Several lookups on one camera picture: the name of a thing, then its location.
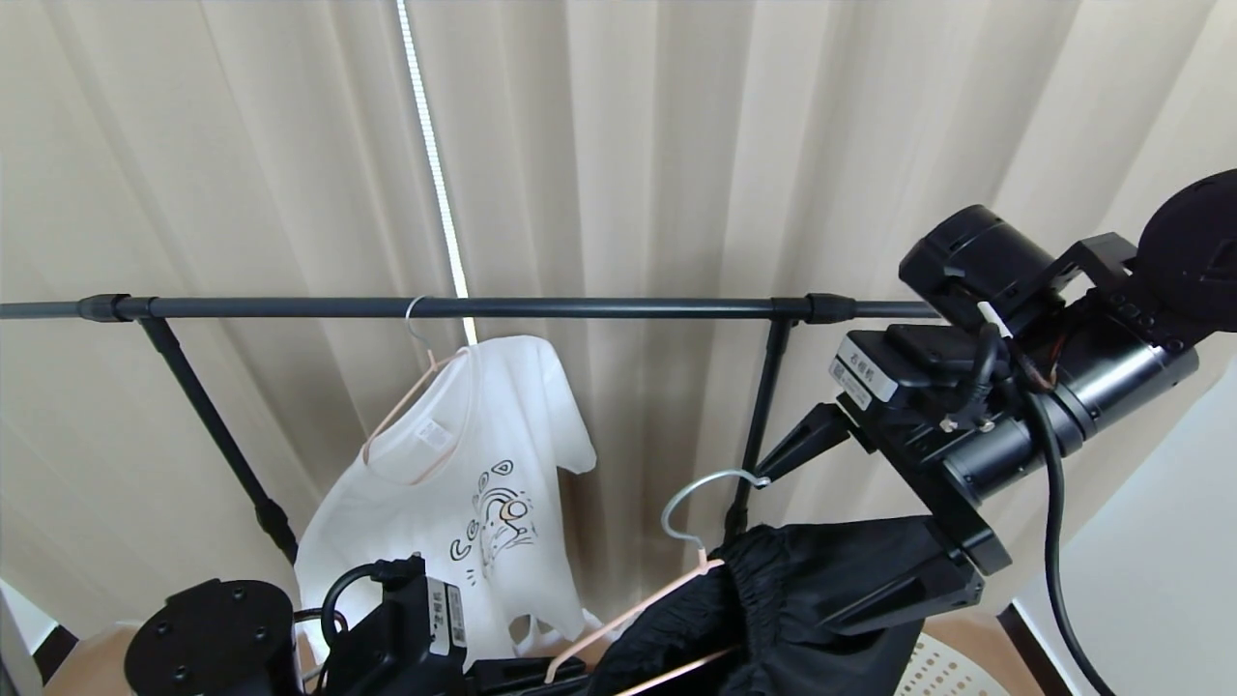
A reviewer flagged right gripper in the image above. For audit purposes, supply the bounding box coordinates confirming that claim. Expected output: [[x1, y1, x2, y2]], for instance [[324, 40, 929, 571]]
[[754, 391, 1085, 639]]

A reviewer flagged black garment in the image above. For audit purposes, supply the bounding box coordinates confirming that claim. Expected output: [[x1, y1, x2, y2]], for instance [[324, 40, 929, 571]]
[[590, 517, 982, 696]]

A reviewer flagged pink clothes hanger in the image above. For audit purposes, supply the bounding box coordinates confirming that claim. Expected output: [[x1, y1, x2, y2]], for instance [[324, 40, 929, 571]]
[[362, 296, 475, 487], [544, 469, 772, 696]]

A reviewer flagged white printed t-shirt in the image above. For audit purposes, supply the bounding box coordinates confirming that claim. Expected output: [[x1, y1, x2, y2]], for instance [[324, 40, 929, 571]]
[[295, 335, 605, 673]]

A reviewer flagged white laundry basket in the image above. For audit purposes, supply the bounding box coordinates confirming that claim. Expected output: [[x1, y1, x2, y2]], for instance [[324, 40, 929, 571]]
[[894, 633, 1011, 696]]

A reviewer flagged black clothes rack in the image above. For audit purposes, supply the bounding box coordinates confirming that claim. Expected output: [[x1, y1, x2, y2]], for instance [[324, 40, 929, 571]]
[[0, 293, 943, 571]]

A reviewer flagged beige curtain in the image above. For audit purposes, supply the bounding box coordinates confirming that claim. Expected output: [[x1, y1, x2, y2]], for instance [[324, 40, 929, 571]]
[[0, 0, 1237, 629]]

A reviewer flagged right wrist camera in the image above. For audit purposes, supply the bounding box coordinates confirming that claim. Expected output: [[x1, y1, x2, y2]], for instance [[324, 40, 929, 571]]
[[831, 322, 1001, 433]]

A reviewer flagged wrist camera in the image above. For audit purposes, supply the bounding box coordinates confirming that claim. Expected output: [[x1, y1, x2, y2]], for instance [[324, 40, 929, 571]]
[[831, 322, 1001, 433], [324, 553, 472, 696]]

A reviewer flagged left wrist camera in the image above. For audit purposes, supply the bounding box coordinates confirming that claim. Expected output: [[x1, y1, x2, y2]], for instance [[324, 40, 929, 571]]
[[324, 553, 472, 696]]

